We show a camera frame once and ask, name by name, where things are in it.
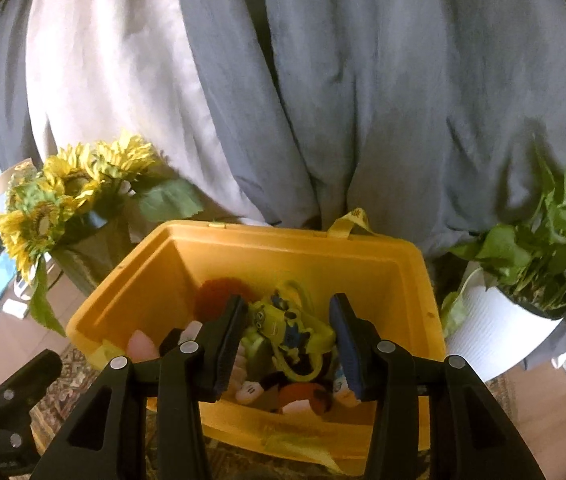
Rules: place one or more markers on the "artificial sunflower bouquet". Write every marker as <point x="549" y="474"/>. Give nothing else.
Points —
<point x="33" y="225"/>

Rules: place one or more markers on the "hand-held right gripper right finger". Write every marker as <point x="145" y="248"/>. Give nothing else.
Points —
<point x="347" y="355"/>

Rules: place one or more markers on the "grey curtain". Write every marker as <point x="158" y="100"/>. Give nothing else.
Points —
<point x="363" y="85"/>

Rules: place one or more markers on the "orange plastic storage box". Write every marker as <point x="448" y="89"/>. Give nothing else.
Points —
<point x="173" y="270"/>

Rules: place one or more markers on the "green plant in white pot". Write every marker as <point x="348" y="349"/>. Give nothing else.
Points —
<point x="493" y="320"/>

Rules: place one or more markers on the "grey flower vase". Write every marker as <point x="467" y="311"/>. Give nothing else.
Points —
<point x="98" y="255"/>

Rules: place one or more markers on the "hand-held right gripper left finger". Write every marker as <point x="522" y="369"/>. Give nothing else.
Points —
<point x="227" y="355"/>

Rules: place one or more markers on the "orange fuzzy plush toy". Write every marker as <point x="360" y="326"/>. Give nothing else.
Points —
<point x="218" y="292"/>

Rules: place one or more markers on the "black mouse plush toy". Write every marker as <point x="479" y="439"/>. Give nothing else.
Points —
<point x="305" y="395"/>

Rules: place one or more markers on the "beige curtain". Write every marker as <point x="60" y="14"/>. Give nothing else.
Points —
<point x="113" y="60"/>

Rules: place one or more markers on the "pink plush toy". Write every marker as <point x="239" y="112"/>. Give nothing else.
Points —
<point x="140" y="345"/>

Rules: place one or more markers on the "patterned brown rug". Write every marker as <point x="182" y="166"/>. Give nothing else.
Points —
<point x="70" y="375"/>

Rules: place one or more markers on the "yellow goggled plush toy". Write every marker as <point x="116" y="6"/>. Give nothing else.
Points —
<point x="273" y="320"/>

